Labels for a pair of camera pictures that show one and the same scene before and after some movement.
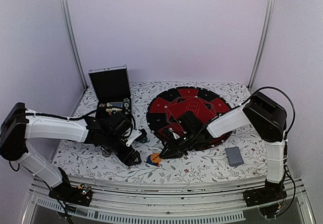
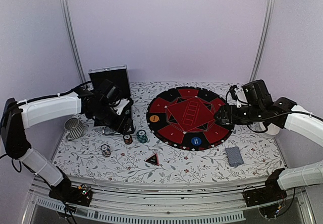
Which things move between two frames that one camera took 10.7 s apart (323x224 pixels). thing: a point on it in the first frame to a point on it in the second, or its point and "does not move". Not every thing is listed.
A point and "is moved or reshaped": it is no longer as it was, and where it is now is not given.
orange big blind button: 155,158 to 154,118
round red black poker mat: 164,110 does not move
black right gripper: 175,150 to 224,109
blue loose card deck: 234,157 does not move
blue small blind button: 149,160 is moved or reshaped
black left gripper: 128,158 to 118,126
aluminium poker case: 112,87 does not move
